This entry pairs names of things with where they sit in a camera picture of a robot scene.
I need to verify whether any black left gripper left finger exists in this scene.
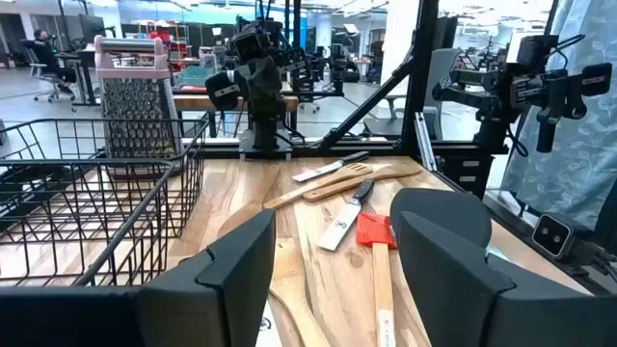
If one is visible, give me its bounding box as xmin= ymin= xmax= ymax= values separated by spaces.
xmin=0 ymin=207 xmax=277 ymax=347

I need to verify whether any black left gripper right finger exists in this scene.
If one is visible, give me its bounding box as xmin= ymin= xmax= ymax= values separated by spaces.
xmin=397 ymin=210 xmax=617 ymax=347

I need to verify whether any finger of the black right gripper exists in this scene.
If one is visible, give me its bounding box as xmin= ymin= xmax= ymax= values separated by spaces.
xmin=270 ymin=57 xmax=290 ymax=100
xmin=243 ymin=61 xmax=271 ymax=105

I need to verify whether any wooden slotted spoon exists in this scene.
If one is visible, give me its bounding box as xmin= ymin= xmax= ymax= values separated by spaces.
xmin=267 ymin=287 xmax=334 ymax=347

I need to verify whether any wooden slotted spatula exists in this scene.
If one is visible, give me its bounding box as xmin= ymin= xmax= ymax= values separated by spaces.
xmin=263 ymin=162 xmax=375 ymax=211

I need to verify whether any plain wooden spatula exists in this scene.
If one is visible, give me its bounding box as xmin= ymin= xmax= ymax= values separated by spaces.
xmin=302 ymin=163 xmax=423 ymax=203

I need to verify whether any wooden workbench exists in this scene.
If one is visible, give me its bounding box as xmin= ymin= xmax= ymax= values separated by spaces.
xmin=172 ymin=92 xmax=301 ymax=141

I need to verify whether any teal plastic bin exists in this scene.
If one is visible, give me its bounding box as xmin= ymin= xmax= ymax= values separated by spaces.
xmin=173 ymin=65 xmax=218 ymax=91

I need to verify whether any black desk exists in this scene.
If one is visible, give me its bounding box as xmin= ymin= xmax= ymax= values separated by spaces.
xmin=55 ymin=47 xmax=102 ymax=107

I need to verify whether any black monitor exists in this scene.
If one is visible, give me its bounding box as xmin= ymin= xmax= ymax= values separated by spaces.
xmin=76 ymin=13 xmax=107 ymax=44

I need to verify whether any grey chair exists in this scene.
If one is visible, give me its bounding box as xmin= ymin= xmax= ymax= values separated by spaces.
xmin=363 ymin=46 xmax=464 ymax=142

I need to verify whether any person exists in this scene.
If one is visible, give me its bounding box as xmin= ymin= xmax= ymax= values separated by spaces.
xmin=21 ymin=28 xmax=77 ymax=95

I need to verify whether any blue-grey patterned curtain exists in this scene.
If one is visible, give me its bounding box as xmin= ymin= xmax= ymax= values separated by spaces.
xmin=498 ymin=0 xmax=617 ymax=232

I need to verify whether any white office chair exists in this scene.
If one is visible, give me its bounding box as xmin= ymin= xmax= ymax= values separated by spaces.
xmin=26 ymin=47 xmax=78 ymax=105

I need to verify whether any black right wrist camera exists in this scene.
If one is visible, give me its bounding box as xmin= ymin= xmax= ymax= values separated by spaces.
xmin=229 ymin=27 xmax=271 ymax=63

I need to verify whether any metal box grater pink handle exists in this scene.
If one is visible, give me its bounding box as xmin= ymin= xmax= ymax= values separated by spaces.
xmin=94 ymin=34 xmax=183 ymax=175

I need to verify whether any small black table camera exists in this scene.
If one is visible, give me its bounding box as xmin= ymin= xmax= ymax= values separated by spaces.
xmin=531 ymin=212 xmax=576 ymax=258

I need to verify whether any black metal table frame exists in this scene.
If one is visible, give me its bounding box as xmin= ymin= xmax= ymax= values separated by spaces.
xmin=200 ymin=0 xmax=617 ymax=298

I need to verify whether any black table camera cable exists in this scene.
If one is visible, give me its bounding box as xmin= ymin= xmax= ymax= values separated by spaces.
xmin=571 ymin=240 xmax=617 ymax=285

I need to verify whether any silver aluminium bracket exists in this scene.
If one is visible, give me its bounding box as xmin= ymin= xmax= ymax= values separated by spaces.
xmin=413 ymin=111 xmax=439 ymax=173

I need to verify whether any black leader arm with handle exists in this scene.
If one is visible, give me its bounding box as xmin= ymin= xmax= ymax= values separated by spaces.
xmin=431 ymin=33 xmax=614 ymax=155

